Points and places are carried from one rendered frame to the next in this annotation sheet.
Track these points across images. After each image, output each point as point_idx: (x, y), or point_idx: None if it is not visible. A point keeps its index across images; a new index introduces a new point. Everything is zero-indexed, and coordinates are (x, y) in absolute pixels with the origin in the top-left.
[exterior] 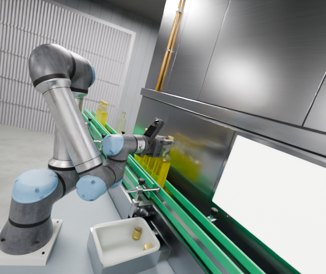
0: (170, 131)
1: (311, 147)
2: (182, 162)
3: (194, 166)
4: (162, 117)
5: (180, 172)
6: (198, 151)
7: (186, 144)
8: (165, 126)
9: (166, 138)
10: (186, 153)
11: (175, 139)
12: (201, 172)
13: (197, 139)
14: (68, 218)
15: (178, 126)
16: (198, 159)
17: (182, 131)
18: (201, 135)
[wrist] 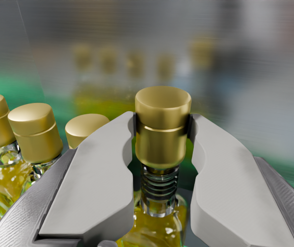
0: (66, 49)
1: None
2: (188, 148)
3: (261, 150)
4: None
5: (189, 179)
6: (280, 93)
7: (189, 81)
8: (23, 38)
9: (132, 125)
10: (201, 113)
11: (112, 76)
12: None
13: (256, 36)
14: None
15: (101, 8)
16: (281, 124)
17: (133, 27)
18: (285, 1)
